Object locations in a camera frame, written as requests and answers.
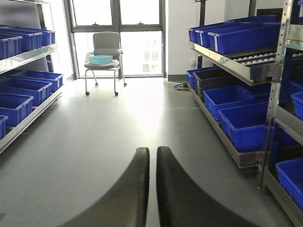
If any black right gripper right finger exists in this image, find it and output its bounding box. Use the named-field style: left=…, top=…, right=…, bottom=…
left=156, top=146, right=254, bottom=227

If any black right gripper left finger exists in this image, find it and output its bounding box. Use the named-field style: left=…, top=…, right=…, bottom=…
left=62, top=148, right=150, bottom=227

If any blue bin lower right front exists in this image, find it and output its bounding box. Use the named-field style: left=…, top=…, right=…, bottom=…
left=218, top=102, right=268, bottom=152

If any blue bin lower right middle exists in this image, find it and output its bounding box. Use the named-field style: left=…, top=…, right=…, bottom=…
left=203, top=86, right=255, bottom=122

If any black plastic bin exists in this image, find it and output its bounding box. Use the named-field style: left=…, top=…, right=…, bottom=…
left=193, top=67, right=242, bottom=103

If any blue bin left lower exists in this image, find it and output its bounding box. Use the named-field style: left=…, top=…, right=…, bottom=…
left=0, top=78, right=52, bottom=106

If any long blue bin upper right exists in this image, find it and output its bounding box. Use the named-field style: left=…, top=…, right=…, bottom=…
left=208, top=23, right=280, bottom=55

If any right steel shelf rack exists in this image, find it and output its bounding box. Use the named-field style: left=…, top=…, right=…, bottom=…
left=187, top=0, right=303, bottom=227

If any steel shelf rack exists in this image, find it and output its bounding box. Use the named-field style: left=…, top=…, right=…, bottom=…
left=187, top=0, right=303, bottom=227
left=0, top=0, right=63, bottom=151

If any teal box on chair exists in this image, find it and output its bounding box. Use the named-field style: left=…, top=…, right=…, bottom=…
left=89, top=55, right=113, bottom=65

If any left steel shelf rack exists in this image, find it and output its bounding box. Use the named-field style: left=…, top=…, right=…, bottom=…
left=0, top=0, right=63, bottom=151

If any gray office chair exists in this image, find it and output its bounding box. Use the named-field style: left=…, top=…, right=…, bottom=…
left=84, top=32, right=125, bottom=96

